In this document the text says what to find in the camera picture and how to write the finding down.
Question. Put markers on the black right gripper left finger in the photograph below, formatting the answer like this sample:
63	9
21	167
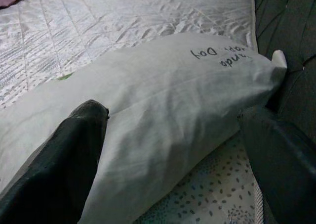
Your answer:
56	174

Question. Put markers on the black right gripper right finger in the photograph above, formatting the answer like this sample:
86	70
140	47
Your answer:
284	179

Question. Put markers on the white quilted mattress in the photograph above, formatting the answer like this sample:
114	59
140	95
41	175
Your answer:
98	23

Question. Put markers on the white pillow with tree print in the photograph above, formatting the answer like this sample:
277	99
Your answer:
160	98

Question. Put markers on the dark tufted headboard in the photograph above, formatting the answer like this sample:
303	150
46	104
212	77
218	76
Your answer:
291	36

